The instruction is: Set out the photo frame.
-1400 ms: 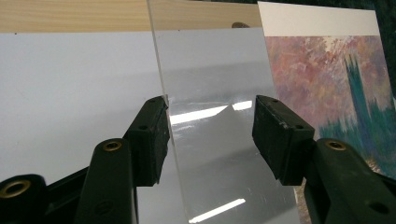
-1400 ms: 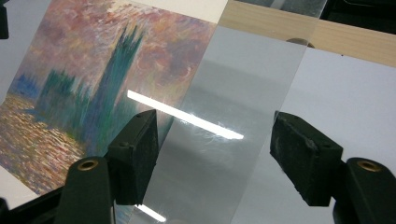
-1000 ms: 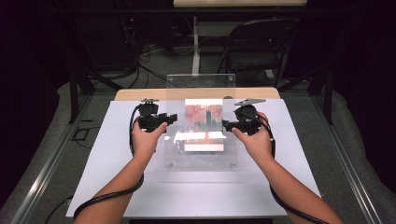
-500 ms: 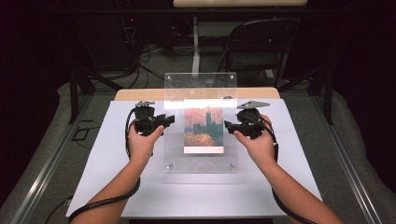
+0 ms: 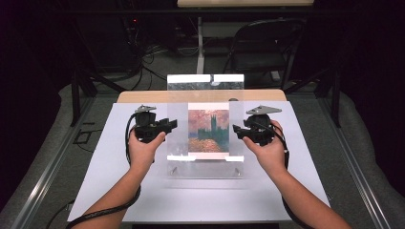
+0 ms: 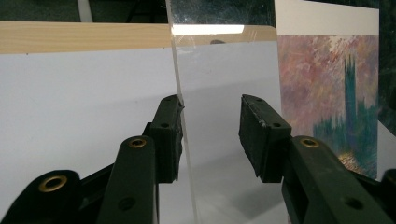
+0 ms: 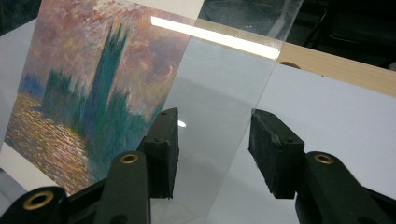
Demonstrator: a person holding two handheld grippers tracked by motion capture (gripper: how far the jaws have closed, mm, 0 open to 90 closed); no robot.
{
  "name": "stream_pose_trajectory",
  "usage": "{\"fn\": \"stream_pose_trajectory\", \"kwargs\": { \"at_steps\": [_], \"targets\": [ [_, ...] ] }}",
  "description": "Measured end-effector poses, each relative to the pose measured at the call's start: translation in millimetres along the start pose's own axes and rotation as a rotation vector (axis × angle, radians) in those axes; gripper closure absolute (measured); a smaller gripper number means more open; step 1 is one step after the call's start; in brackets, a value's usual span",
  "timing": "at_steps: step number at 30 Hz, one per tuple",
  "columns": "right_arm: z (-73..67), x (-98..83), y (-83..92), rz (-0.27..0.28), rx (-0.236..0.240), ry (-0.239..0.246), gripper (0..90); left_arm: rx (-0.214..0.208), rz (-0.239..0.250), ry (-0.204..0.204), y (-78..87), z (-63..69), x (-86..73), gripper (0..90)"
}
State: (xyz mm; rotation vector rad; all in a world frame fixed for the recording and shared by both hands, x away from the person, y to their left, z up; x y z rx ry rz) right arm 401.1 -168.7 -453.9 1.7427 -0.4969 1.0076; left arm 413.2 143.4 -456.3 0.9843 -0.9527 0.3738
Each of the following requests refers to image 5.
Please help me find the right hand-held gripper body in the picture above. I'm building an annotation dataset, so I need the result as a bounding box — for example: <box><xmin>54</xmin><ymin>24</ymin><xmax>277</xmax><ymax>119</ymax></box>
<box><xmin>243</xmin><ymin>105</ymin><xmax>283</xmax><ymax>147</ymax></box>

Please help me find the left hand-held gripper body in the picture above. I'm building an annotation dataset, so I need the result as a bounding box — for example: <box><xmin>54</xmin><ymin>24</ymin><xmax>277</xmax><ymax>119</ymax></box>
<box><xmin>133</xmin><ymin>104</ymin><xmax>170</xmax><ymax>144</ymax></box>

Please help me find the clear acrylic photo frame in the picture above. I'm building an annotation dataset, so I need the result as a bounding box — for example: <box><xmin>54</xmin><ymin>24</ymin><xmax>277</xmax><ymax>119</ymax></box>
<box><xmin>165</xmin><ymin>73</ymin><xmax>245</xmax><ymax>179</ymax></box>

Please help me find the painting print card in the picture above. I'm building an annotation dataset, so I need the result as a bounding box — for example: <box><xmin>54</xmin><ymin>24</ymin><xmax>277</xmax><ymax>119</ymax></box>
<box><xmin>187</xmin><ymin>101</ymin><xmax>230</xmax><ymax>160</ymax></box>

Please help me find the person's left hand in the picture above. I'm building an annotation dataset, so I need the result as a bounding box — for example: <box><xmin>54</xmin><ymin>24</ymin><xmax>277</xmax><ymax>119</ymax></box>
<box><xmin>127</xmin><ymin>130</ymin><xmax>167</xmax><ymax>175</ymax></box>

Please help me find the person's right hand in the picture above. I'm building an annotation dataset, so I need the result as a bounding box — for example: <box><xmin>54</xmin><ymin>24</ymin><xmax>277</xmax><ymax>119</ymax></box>
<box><xmin>242</xmin><ymin>119</ymin><xmax>289</xmax><ymax>179</ymax></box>

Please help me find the wooden table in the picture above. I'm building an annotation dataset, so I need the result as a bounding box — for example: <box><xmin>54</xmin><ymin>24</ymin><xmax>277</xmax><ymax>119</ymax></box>
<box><xmin>117</xmin><ymin>89</ymin><xmax>288</xmax><ymax>104</ymax></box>

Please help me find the dark metal stand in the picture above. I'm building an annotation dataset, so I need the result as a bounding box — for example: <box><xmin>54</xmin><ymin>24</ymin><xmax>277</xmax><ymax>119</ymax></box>
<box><xmin>283</xmin><ymin>65</ymin><xmax>342</xmax><ymax>129</ymax></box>
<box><xmin>70</xmin><ymin>61</ymin><xmax>128</xmax><ymax>128</ymax></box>

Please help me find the white table leg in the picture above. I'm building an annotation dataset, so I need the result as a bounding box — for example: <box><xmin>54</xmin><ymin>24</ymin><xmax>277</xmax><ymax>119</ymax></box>
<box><xmin>196</xmin><ymin>17</ymin><xmax>205</xmax><ymax>75</ymax></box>

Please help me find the white table mat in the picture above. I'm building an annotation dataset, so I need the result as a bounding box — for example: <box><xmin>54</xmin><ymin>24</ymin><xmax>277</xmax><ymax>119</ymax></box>
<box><xmin>67</xmin><ymin>100</ymin><xmax>330</xmax><ymax>223</ymax></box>

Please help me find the black folding chair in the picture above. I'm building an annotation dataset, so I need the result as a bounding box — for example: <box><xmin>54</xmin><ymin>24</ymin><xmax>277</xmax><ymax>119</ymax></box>
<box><xmin>223</xmin><ymin>18</ymin><xmax>308</xmax><ymax>91</ymax></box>

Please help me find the light background table top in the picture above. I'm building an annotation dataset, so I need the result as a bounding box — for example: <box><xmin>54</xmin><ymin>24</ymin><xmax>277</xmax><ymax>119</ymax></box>
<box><xmin>176</xmin><ymin>0</ymin><xmax>315</xmax><ymax>9</ymax></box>

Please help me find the bundle of floor cables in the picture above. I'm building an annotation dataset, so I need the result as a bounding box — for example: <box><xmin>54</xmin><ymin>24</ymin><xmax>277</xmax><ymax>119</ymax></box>
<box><xmin>125</xmin><ymin>18</ymin><xmax>199</xmax><ymax>91</ymax></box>

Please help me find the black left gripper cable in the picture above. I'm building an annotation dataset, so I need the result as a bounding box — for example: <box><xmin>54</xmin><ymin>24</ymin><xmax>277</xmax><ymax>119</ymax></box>
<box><xmin>65</xmin><ymin>113</ymin><xmax>143</xmax><ymax>229</ymax></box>

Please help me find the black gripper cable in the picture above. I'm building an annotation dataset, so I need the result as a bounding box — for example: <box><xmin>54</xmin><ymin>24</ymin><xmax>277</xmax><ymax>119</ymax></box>
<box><xmin>268</xmin><ymin>122</ymin><xmax>317</xmax><ymax>229</ymax></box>
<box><xmin>65</xmin><ymin>113</ymin><xmax>143</xmax><ymax>229</ymax></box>

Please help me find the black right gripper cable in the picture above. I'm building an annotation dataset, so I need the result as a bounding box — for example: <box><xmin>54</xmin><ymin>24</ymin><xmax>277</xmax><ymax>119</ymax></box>
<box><xmin>268</xmin><ymin>122</ymin><xmax>317</xmax><ymax>229</ymax></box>

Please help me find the aluminium floor rail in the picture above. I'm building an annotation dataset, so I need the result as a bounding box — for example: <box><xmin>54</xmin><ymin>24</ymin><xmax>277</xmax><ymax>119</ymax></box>
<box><xmin>316</xmin><ymin>94</ymin><xmax>395</xmax><ymax>229</ymax></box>
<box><xmin>11</xmin><ymin>94</ymin><xmax>95</xmax><ymax>229</ymax></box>

